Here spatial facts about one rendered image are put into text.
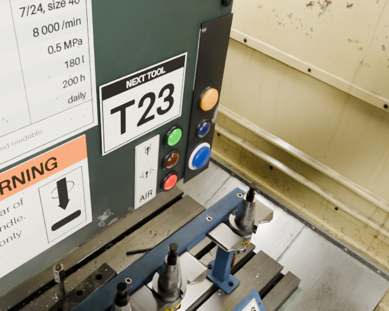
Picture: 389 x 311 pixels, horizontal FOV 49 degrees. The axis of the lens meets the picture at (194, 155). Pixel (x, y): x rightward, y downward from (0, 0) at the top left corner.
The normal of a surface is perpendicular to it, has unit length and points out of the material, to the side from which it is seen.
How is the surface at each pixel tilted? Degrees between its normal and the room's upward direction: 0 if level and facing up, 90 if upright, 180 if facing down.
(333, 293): 24
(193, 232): 0
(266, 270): 0
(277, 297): 0
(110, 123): 90
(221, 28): 90
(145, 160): 90
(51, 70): 90
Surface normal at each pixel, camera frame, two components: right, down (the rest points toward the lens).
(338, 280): -0.18, -0.52
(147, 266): 0.10, -0.76
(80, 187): 0.73, 0.50
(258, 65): -0.68, 0.42
